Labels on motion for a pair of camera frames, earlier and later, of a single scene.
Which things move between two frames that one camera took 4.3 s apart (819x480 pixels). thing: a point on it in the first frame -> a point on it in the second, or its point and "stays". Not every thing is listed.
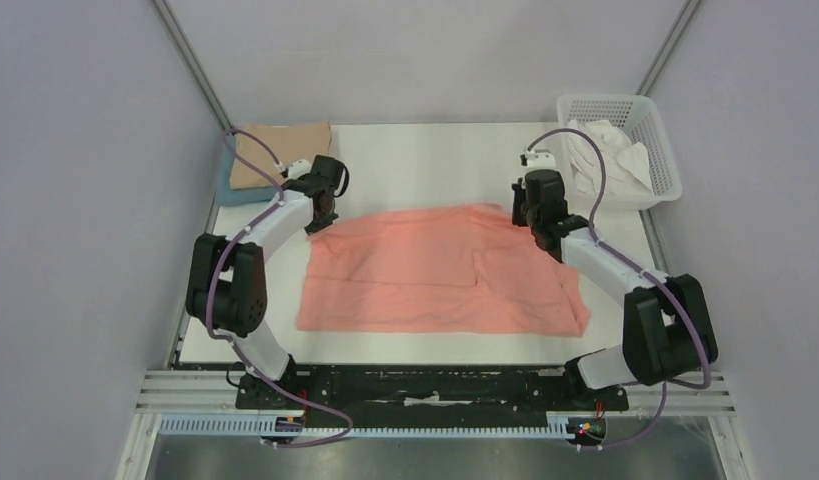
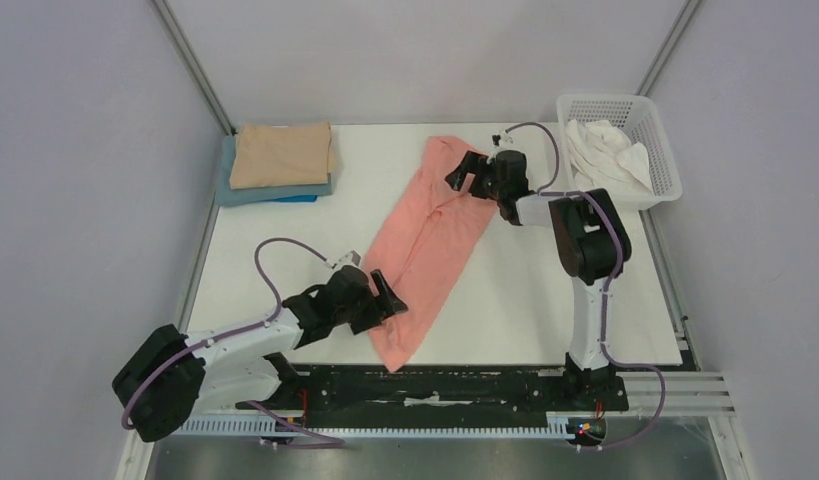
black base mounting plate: [428, 396] stays
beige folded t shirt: [288, 143] stays
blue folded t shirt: [225, 194] stays
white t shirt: [626, 163] stays
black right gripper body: [524, 216] -> [475, 176]
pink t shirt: [436, 269] -> [425, 241]
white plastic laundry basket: [640, 169] stays
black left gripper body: [323, 221] -> [366, 304]
